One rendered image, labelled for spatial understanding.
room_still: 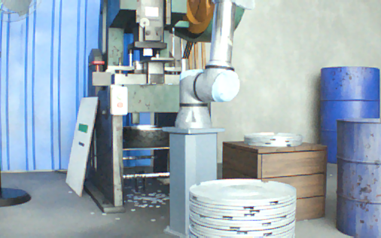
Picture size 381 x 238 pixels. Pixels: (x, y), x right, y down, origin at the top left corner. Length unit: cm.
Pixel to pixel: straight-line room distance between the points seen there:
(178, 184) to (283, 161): 50
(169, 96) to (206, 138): 64
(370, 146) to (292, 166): 42
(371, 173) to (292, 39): 283
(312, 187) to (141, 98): 96
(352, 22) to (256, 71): 140
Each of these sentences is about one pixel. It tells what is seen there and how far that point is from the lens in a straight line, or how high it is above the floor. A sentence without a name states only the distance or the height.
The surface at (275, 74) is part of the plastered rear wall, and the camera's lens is 428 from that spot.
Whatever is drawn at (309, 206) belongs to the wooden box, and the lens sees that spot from 210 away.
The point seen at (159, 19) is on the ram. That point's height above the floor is 102.
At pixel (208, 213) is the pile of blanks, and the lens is 112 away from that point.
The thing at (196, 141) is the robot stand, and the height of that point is 40.
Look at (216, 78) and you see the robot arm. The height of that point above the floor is 64.
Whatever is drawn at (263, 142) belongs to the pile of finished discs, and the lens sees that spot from 204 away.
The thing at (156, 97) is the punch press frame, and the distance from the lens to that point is 229.
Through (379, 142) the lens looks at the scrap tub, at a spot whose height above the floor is 40.
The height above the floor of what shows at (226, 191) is 32.
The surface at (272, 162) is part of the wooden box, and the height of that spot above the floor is 29.
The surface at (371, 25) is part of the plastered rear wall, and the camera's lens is 523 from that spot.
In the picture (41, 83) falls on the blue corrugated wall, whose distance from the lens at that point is 355.
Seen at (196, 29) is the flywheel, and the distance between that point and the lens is 272.
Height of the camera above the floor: 55
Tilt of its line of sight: 2 degrees down
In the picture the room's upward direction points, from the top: straight up
